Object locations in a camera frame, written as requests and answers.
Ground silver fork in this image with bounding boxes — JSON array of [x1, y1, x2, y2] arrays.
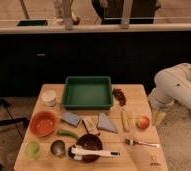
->
[[125, 138, 160, 147]]

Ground wooden whiteboard eraser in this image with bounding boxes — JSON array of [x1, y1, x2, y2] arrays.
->
[[83, 118, 99, 135]]

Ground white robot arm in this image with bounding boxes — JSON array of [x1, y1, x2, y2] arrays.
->
[[148, 63, 191, 126]]

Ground grey triangular cloth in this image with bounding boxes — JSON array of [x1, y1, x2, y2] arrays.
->
[[97, 113, 117, 133]]

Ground dried red chili bunch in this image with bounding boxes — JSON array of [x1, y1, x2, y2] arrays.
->
[[113, 88, 126, 106]]

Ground light green cup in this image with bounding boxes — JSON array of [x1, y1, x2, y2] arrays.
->
[[25, 141, 41, 159]]

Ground blue grey sponge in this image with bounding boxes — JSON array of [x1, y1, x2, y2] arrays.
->
[[61, 112, 81, 127]]

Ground green plastic tray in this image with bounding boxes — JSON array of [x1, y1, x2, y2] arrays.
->
[[61, 76, 113, 110]]

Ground green chili pepper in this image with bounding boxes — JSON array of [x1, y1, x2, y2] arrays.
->
[[57, 129, 79, 139]]

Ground white small cup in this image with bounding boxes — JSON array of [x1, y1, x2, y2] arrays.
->
[[42, 90, 56, 107]]

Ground red orange bowl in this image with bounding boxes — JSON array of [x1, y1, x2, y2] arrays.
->
[[30, 111, 56, 137]]

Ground red apple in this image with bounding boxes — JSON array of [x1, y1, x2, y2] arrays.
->
[[136, 116, 150, 130]]

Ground metal round scoop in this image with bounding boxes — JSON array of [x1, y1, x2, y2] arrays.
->
[[50, 140, 65, 157]]

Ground dark brown bowl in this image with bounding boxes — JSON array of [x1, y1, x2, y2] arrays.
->
[[77, 134, 103, 163]]

